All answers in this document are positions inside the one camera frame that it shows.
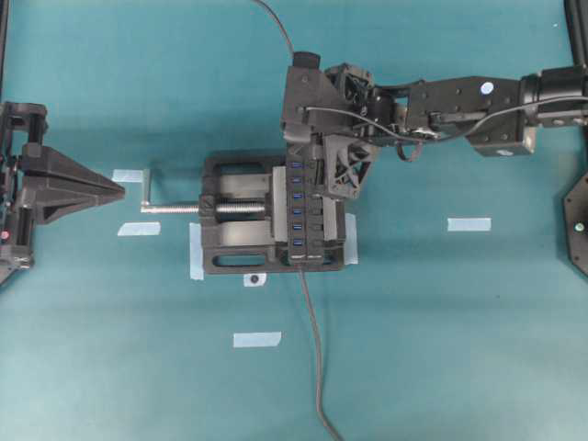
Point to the black vertical frame post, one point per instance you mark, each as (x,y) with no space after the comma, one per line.
(576,20)

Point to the black USB hub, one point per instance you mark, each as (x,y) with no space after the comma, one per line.
(304,213)

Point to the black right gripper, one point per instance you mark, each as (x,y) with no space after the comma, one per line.
(351,112)

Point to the small taped black screw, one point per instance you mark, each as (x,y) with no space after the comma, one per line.
(254,280)

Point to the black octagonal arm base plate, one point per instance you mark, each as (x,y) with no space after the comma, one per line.
(575,215)

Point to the black bench vise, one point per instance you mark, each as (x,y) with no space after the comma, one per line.
(243,218)

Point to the black left frame post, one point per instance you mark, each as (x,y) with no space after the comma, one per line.
(4,5)

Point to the blue tape strip right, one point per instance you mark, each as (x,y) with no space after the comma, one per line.
(469,224)

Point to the blue tape strip bottom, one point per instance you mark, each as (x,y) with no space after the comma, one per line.
(256,340)

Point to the silver vise crank handle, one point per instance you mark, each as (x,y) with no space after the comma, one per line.
(148,207)

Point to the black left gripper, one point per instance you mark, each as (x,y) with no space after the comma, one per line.
(44,206)

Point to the blue tape strip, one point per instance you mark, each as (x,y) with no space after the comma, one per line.
(469,224)
(256,340)
(127,176)
(144,228)

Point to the blue tape strip upper left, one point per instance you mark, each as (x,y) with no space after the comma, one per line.
(127,176)

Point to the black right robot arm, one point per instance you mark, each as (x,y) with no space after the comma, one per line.
(497,116)

